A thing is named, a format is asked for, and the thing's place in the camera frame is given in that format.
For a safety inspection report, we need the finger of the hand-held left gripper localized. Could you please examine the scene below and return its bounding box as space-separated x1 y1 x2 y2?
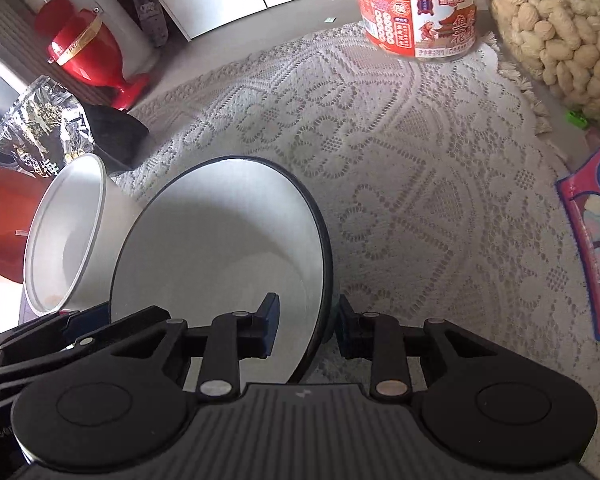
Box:
0 319 112 384
0 309 83 357

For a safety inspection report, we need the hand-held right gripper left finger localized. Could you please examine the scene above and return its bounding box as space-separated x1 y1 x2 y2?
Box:
77 292 281 404

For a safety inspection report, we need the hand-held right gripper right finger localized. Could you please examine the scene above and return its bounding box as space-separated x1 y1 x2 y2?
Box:
332 294 487 404

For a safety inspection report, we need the white plastic cup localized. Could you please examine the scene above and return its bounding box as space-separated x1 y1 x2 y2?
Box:
22 154 146 317

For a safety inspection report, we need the white bowl with black rim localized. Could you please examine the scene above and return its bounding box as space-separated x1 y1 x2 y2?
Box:
109 156 335 386

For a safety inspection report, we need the orange plastic stool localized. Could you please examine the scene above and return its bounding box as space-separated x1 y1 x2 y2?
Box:
0 165 51 287

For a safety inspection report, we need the white lace tablecloth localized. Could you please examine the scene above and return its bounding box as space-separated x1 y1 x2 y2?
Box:
107 22 600 480

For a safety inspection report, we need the black snack bag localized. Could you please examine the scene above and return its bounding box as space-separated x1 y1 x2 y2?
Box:
0 75 99 177

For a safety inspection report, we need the black box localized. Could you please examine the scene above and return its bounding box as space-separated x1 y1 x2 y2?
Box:
86 104 150 171

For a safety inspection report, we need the pink candy packet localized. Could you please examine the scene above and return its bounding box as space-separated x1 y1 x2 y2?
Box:
555 127 600 342

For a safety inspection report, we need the red goblet vase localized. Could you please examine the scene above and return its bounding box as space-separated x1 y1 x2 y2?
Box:
34 0 150 112

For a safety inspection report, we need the white cylindrical column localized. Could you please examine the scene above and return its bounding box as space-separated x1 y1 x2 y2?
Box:
0 0 161 73

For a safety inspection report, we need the peanut jar with red label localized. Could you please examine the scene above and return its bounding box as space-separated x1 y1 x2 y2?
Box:
351 0 480 61

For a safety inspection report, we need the patterned board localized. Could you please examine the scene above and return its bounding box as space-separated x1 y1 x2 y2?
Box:
127 0 170 49

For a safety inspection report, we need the clear bag of peanuts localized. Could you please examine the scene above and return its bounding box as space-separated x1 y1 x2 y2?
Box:
482 0 600 129

